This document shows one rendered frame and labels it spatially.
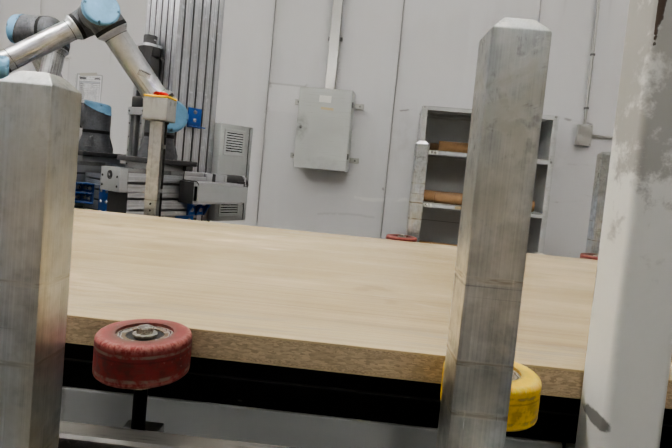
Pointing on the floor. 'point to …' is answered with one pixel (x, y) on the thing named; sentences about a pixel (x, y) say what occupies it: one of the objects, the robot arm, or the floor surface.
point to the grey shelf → (447, 122)
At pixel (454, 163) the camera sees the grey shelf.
